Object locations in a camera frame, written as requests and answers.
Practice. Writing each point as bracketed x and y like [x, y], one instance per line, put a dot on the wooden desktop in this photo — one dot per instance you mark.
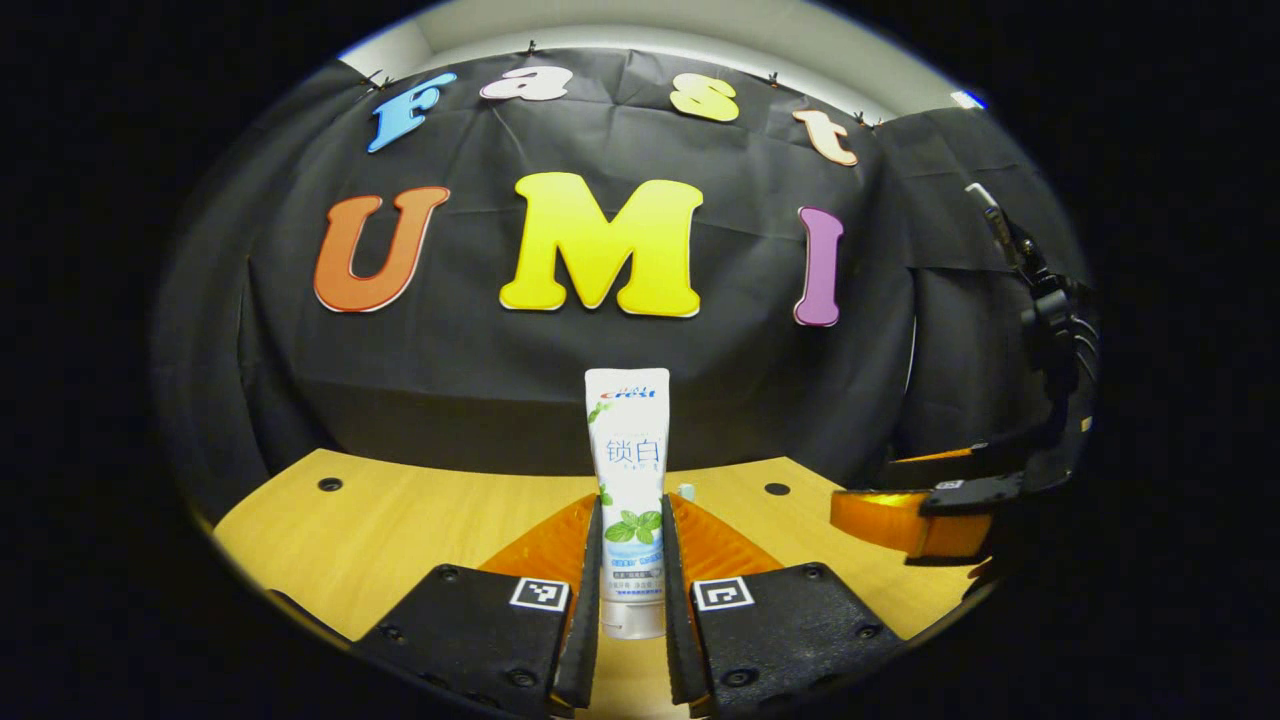
[400, 530]

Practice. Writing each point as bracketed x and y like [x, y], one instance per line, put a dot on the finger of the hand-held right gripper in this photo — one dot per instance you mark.
[900, 525]
[960, 467]

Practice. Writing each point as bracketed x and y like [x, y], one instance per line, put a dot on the white toothpaste tube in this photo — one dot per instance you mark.
[628, 470]

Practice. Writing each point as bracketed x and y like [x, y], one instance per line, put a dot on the black backdrop cloth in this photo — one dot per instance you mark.
[460, 350]

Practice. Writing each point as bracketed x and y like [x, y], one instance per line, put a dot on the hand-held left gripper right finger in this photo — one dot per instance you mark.
[675, 620]

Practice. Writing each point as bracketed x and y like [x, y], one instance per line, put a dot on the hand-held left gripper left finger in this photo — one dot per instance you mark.
[590, 620]

